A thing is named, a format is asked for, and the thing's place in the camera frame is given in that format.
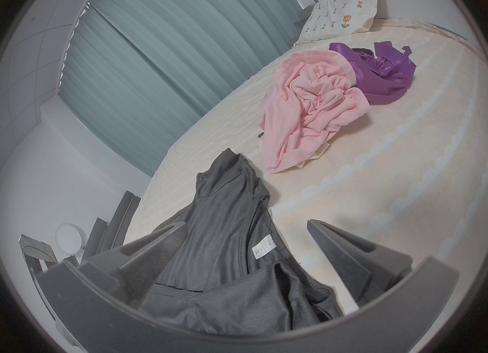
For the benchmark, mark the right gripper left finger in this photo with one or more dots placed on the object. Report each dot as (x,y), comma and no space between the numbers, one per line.
(137,264)

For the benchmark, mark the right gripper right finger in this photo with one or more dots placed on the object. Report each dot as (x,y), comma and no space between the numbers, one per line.
(358,267)

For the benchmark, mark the black T-shirt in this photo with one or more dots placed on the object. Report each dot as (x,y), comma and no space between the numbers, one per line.
(228,210)

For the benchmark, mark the round white mirror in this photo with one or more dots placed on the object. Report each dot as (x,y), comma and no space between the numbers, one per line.
(70,239)

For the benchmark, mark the cream printed garment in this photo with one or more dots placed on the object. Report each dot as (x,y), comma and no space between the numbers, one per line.
(318,153)

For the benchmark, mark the bed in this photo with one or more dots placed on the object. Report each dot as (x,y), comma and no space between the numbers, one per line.
(400,153)

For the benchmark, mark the pink garment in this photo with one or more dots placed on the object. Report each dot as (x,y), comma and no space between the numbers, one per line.
(305,115)

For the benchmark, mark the blue-green curtain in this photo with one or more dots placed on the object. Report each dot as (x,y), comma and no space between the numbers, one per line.
(190,20)
(114,96)

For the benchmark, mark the purple garment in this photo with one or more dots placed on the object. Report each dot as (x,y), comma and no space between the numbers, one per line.
(381,81)

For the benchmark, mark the white printed pillow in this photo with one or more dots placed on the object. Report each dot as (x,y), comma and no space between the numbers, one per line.
(335,12)

